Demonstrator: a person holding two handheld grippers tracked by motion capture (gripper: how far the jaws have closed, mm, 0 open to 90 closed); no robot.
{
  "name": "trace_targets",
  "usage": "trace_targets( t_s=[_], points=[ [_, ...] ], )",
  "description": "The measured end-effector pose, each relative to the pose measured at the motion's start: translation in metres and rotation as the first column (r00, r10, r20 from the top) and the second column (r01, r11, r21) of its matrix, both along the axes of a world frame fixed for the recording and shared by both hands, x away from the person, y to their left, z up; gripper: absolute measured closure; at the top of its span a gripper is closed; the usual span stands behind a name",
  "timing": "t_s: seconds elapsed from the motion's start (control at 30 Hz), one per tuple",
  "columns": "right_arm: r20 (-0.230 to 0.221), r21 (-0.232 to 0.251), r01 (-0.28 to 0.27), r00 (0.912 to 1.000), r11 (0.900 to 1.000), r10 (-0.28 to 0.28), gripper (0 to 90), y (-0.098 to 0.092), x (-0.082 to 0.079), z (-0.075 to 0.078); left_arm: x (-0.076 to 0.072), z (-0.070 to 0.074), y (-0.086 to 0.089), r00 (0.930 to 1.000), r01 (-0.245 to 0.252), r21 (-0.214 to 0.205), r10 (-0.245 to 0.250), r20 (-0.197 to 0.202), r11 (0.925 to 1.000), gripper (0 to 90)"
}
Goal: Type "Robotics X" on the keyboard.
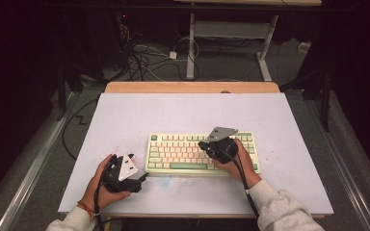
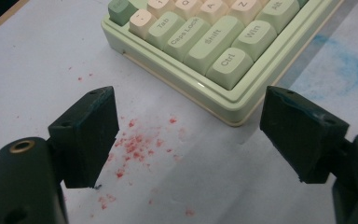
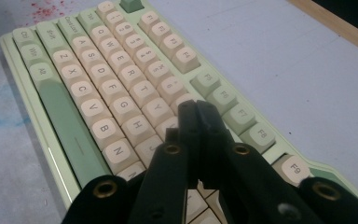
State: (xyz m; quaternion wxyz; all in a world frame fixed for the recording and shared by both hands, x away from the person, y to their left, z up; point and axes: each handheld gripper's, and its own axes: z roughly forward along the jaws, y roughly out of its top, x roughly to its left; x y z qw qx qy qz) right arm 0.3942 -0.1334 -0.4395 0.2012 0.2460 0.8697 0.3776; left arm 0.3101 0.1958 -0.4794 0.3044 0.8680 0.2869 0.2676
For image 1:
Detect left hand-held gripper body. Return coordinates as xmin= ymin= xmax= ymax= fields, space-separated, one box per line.
xmin=101 ymin=153 xmax=143 ymax=193

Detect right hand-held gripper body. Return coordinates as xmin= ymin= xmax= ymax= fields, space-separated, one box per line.
xmin=201 ymin=126 xmax=240 ymax=165

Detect cream green pink keyboard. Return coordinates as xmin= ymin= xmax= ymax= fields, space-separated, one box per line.
xmin=145 ymin=131 xmax=262 ymax=178

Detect person's left hand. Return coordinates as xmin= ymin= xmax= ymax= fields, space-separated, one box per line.
xmin=82 ymin=153 xmax=132 ymax=214

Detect person's right hand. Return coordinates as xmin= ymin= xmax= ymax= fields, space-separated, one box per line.
xmin=210 ymin=138 xmax=263 ymax=190

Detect white table cover board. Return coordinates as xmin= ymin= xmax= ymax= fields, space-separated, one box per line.
xmin=58 ymin=92 xmax=334 ymax=217

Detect wooden table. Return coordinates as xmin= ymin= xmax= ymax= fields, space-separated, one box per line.
xmin=103 ymin=81 xmax=326 ymax=220

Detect black metal stand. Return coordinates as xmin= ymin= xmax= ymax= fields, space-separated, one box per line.
xmin=279 ymin=65 xmax=334 ymax=133
xmin=55 ymin=62 xmax=85 ymax=122

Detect white power strip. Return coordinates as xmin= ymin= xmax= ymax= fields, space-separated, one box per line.
xmin=297 ymin=40 xmax=312 ymax=55

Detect left hand-held gripper cable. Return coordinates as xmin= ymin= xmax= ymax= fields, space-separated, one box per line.
xmin=92 ymin=160 xmax=117 ymax=231

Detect hand-held gripper cable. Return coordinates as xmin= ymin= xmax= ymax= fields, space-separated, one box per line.
xmin=227 ymin=150 xmax=262 ymax=219
xmin=92 ymin=160 xmax=117 ymax=231

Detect right hand-held gripper cable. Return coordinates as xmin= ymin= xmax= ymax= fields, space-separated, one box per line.
xmin=227 ymin=150 xmax=262 ymax=219

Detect orange bracelet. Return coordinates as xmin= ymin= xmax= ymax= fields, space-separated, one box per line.
xmin=76 ymin=199 xmax=97 ymax=220

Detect black floor cable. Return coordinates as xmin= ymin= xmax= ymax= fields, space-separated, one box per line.
xmin=61 ymin=97 xmax=99 ymax=162

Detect metal floor rail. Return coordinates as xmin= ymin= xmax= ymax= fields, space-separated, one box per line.
xmin=0 ymin=90 xmax=79 ymax=231
xmin=304 ymin=98 xmax=370 ymax=231

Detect tangle of floor cables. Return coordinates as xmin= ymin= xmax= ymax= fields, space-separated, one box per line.
xmin=114 ymin=22 xmax=201 ymax=83

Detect white metal desk frame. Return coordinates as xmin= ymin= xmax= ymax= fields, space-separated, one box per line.
xmin=185 ymin=12 xmax=279 ymax=83

